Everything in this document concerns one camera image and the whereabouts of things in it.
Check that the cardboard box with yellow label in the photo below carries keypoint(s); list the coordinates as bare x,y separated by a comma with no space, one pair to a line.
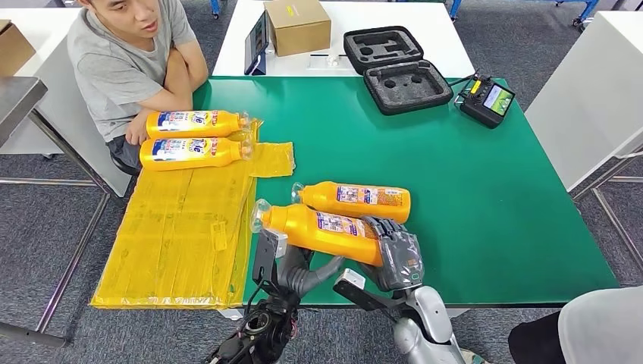
296,30

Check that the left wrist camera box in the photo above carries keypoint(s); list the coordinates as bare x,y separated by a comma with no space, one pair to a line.
266,251

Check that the black foam-lined case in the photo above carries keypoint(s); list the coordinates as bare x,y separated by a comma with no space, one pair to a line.
402,95

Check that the black stool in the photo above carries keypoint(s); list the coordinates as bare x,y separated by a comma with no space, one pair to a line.
123,166

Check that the blue metal cart frame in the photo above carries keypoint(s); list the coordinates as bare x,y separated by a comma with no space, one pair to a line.
216,6
593,6

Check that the person's right forearm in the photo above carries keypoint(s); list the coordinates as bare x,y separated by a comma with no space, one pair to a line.
176,75

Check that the black remote controller with screen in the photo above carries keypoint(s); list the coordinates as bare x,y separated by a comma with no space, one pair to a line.
481,107

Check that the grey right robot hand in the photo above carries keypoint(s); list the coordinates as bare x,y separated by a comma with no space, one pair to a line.
402,261

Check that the black tablet on stand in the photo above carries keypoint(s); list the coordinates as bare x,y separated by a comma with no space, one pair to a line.
256,42

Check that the small white object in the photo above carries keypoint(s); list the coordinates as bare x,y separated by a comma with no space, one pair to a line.
331,60

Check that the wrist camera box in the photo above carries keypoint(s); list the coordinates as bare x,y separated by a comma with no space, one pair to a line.
351,284
266,251

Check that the steel table with metal legs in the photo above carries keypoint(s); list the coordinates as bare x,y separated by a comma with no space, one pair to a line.
17,98

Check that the person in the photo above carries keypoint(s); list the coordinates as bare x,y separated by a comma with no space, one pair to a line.
603,326
110,70

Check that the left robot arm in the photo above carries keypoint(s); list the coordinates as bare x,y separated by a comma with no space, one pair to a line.
261,326

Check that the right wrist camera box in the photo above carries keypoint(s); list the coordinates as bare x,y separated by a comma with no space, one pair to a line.
351,284

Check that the plain cardboard box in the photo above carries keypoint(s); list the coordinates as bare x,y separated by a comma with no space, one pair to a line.
12,50

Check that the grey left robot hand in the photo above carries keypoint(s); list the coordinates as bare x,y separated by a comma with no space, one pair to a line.
301,274

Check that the orange bottle with clear cap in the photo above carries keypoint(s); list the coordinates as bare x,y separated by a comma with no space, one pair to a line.
176,163
326,203
226,125
296,226

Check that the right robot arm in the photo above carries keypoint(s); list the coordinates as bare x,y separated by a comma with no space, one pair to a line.
427,321

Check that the person's left forearm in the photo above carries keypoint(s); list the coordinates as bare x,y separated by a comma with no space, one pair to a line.
176,103

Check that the person's left hand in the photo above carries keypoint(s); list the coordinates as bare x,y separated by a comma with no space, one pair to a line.
136,131

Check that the yellow taped sheet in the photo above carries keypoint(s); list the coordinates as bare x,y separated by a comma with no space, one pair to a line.
176,236

